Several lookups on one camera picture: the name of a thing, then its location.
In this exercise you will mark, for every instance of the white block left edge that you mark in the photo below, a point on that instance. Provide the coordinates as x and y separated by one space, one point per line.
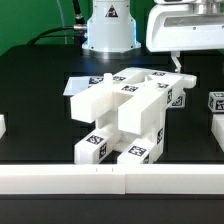
2 125

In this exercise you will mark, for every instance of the white front rail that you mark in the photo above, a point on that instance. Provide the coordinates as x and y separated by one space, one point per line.
112 179

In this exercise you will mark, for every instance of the white block edge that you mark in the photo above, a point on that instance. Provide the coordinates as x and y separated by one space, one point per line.
218 129
2 125

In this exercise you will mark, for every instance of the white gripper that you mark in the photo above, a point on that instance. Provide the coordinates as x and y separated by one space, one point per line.
185 25

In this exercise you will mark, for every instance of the white chair back frame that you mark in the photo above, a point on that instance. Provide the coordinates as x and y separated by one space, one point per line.
127 89

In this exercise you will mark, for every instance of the white block right edge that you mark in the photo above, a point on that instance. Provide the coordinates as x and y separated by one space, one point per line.
218 129

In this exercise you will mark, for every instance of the marker sheet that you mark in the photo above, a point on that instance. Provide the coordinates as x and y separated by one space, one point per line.
76 85

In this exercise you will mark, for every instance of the white chair seat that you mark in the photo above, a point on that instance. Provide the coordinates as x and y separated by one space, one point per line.
133 124

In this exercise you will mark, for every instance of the white tagged cube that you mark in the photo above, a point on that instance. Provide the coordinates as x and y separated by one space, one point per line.
216 102
180 101

